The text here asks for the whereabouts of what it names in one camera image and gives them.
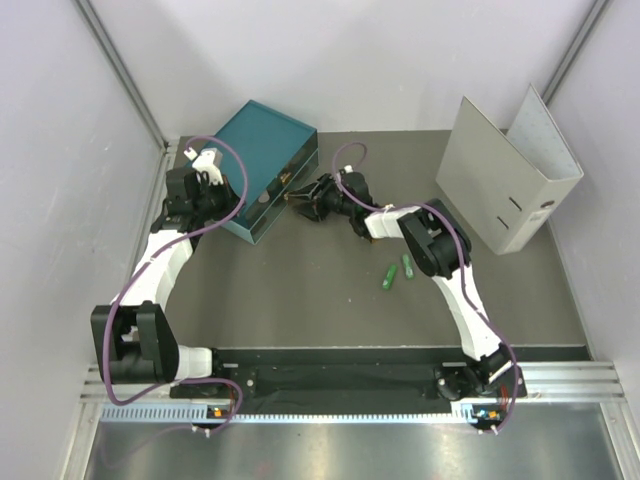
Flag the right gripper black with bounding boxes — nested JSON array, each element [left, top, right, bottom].
[[289, 174, 356, 222]]

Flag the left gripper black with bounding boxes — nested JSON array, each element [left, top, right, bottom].
[[194, 176, 247, 223]]

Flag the teal drawer organizer box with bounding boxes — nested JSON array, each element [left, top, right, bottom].
[[215, 100, 319, 245]]

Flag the green mascara tube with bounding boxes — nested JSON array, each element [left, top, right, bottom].
[[401, 254, 415, 279], [382, 264, 398, 290]]

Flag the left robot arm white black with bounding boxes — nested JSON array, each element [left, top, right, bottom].
[[90, 165, 248, 397]]

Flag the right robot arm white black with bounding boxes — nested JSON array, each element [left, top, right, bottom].
[[285, 168, 522, 400]]

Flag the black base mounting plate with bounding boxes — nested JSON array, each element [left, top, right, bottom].
[[213, 347, 523, 401]]

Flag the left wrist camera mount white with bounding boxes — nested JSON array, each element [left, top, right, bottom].
[[184, 147, 224, 186]]

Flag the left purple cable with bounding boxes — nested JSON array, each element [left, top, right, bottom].
[[97, 135, 249, 436]]

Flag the purple cable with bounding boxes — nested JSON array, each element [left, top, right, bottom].
[[332, 142, 519, 434], [97, 135, 249, 436]]

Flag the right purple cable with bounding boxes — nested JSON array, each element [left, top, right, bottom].
[[332, 142, 519, 434]]

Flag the grey ring binder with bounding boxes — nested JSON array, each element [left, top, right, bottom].
[[436, 86, 583, 255]]

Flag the white cable duct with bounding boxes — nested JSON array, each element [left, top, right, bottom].
[[99, 397, 506, 425]]

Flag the aluminium rail frame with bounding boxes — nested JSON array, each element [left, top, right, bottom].
[[79, 362, 626, 406]]

